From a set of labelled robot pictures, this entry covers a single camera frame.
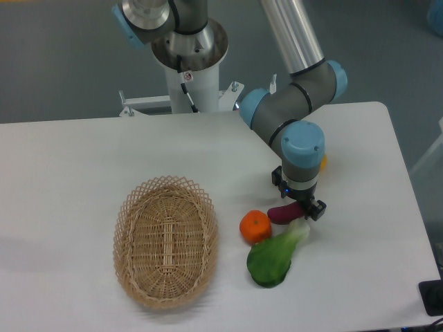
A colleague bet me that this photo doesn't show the white bracket with bolt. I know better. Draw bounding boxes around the white bracket with bolt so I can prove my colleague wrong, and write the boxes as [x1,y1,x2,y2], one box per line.
[269,73,277,94]

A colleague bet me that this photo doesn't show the white metal base frame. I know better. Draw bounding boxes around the white metal base frame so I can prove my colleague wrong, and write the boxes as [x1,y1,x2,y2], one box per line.
[118,81,245,117]

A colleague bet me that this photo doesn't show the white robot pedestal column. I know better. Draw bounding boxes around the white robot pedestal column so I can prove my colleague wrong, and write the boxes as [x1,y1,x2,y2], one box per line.
[152,19,228,113]

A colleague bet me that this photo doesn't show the yellow mango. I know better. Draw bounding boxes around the yellow mango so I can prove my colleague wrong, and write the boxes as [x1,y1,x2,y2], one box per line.
[320,155,327,171]

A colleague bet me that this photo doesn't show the green bok choy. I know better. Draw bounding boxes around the green bok choy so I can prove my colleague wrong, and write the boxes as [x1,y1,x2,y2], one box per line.
[246,219,310,288]

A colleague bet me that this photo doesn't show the black device at table edge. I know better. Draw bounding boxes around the black device at table edge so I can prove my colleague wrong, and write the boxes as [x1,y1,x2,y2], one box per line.
[418,280,442,317]

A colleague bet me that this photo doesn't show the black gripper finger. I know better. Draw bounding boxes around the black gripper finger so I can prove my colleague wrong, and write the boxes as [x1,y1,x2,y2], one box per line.
[305,200,327,221]
[271,165,284,198]

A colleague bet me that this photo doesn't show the black cable on pedestal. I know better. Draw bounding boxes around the black cable on pedestal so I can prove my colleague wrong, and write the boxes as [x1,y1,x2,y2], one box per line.
[176,55,200,113]

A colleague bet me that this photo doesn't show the orange tangerine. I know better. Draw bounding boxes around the orange tangerine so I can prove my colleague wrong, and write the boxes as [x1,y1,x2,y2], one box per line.
[239,210,272,245]

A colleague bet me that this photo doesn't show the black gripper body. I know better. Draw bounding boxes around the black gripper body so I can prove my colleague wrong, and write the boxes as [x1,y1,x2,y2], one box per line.
[280,181,317,211]

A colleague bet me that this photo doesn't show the woven wicker basket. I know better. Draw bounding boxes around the woven wicker basket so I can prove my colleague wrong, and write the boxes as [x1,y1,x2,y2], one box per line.
[113,176,219,310]

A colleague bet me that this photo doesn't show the purple sweet potato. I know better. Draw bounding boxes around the purple sweet potato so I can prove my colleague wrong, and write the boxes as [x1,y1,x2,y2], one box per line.
[267,202,305,225]

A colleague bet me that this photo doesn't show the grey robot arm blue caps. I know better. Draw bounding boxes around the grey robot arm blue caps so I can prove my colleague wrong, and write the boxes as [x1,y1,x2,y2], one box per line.
[112,1,347,224]

